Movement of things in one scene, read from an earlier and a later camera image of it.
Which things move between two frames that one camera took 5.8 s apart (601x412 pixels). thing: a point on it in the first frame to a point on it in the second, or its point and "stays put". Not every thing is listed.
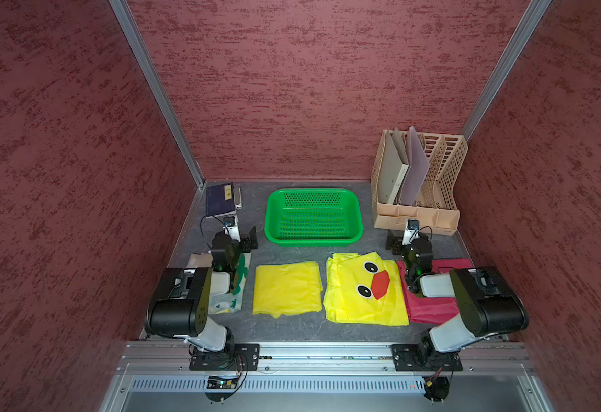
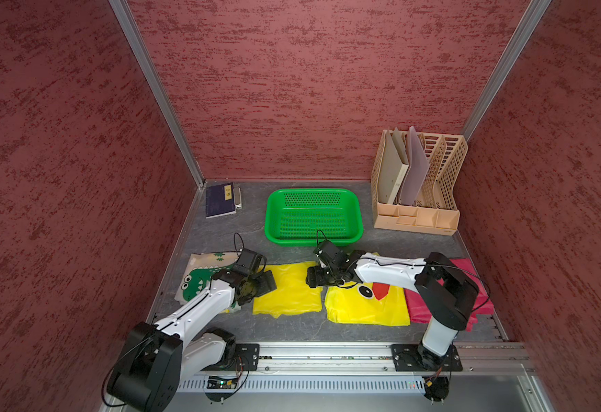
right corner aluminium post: [531, 19] stays put
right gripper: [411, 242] to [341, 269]
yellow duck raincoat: [364, 288] stays put
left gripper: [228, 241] to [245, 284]
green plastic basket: [310, 217] stays put
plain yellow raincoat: [288, 288] stays put
